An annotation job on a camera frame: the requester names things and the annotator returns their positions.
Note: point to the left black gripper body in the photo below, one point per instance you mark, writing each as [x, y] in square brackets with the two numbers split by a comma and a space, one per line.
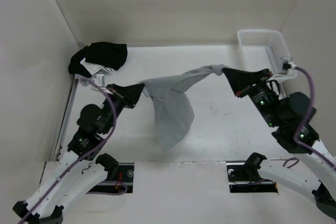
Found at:
[120, 96]

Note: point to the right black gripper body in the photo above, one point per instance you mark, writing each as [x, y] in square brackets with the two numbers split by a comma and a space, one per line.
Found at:
[259, 75]

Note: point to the grey tank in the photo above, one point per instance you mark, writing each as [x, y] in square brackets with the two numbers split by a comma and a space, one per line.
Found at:
[85, 80]
[173, 112]

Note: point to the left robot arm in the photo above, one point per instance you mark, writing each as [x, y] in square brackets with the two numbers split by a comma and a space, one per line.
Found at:
[82, 166]

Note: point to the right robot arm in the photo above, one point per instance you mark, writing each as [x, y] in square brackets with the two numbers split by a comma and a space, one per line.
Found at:
[290, 116]

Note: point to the grey folded tank top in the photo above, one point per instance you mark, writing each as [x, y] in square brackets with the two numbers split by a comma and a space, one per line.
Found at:
[85, 80]

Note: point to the white folded tank top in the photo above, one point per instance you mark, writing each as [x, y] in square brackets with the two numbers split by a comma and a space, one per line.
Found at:
[96, 69]

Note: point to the white plastic basket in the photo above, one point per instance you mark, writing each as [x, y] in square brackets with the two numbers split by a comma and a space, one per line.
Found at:
[265, 49]

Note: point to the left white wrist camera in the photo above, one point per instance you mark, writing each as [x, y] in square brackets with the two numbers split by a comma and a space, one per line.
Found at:
[99, 80]

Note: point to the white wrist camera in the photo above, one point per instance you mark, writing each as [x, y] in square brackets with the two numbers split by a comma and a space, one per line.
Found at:
[99, 80]
[285, 65]

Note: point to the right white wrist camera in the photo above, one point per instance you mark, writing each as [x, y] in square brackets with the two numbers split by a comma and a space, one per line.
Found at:
[285, 65]

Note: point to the left aluminium table rail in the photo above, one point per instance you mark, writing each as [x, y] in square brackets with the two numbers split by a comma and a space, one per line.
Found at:
[60, 136]

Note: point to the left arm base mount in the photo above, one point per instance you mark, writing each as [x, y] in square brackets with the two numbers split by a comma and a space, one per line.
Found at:
[117, 183]

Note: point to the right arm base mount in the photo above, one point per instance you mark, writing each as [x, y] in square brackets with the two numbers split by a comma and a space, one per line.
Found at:
[240, 182]

